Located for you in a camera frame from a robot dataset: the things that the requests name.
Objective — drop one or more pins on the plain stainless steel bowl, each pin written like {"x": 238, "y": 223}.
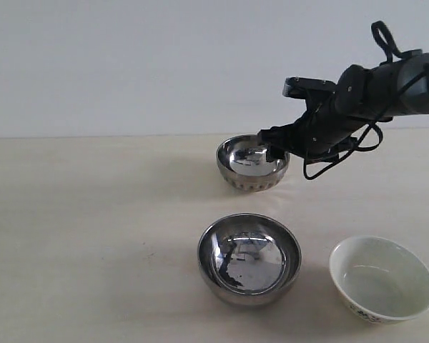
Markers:
{"x": 249, "y": 260}

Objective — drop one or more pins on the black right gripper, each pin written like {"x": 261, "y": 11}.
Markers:
{"x": 309, "y": 136}

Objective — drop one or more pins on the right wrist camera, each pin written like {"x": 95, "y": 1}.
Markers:
{"x": 308, "y": 89}

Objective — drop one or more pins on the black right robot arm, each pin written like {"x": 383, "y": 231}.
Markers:
{"x": 337, "y": 110}

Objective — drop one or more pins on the white ceramic patterned bowl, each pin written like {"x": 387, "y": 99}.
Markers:
{"x": 379, "y": 280}

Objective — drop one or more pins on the ribbed stainless steel bowl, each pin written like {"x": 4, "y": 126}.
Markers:
{"x": 244, "y": 165}

